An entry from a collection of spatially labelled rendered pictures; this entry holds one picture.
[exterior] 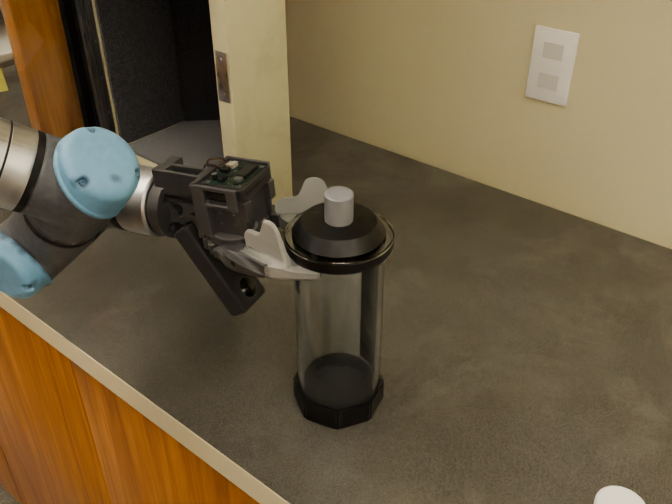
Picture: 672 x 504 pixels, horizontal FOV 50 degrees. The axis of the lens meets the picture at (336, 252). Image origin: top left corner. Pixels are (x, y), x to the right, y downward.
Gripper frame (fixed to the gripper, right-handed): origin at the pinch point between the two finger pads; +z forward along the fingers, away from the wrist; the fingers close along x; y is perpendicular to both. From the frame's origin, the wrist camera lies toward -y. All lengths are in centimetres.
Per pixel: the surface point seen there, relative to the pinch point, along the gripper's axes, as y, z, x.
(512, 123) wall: -10, 5, 59
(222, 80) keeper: 7.3, -27.0, 23.6
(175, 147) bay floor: -9, -46, 34
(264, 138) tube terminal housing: -2.9, -24.7, 28.7
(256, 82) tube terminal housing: 5.8, -24.4, 27.9
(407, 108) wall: -11, -16, 65
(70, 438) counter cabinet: -49, -53, 2
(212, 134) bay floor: -10, -43, 41
